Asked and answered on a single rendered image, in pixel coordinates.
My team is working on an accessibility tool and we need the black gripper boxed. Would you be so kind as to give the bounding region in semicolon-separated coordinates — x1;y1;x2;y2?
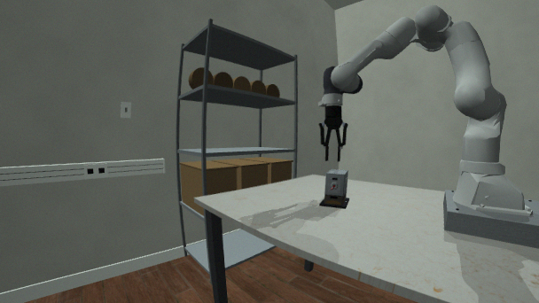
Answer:
319;105;348;161

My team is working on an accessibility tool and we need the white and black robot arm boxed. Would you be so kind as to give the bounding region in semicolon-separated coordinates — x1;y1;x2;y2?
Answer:
318;5;533;216

